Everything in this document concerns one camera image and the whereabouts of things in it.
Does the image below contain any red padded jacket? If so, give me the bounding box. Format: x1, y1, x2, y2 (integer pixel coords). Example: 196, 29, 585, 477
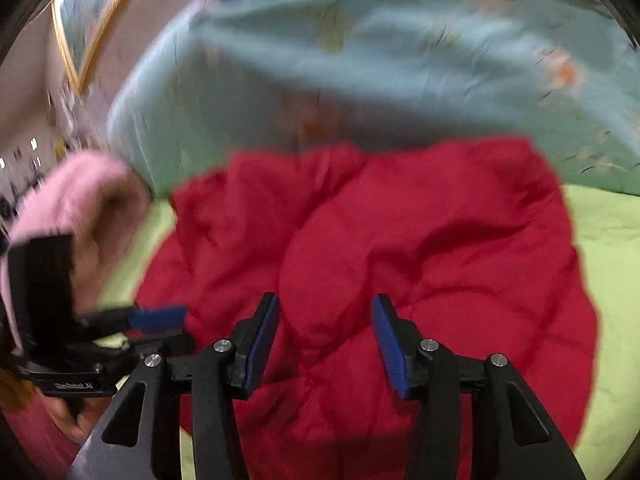
135, 136, 601, 480

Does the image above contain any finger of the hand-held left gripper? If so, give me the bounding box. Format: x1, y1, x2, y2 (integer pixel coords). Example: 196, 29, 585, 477
75, 304, 189, 335
92, 331, 197, 362

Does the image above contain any green bed sheet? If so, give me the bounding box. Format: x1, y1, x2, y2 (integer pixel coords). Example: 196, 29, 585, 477
95, 184, 640, 480

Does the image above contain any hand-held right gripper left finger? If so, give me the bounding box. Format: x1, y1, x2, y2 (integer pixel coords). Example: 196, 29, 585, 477
67, 292, 281, 480

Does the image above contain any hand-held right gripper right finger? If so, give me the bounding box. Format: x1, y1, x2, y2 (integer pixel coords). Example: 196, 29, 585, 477
371, 294, 588, 480

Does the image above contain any blue floral quilt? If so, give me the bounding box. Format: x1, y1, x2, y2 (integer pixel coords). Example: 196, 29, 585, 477
106, 0, 640, 200

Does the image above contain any pink quilt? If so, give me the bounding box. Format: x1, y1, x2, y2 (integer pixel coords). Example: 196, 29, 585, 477
6, 152, 152, 353

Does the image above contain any gold picture frame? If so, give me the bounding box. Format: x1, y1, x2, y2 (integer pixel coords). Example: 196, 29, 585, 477
50, 0, 153, 95

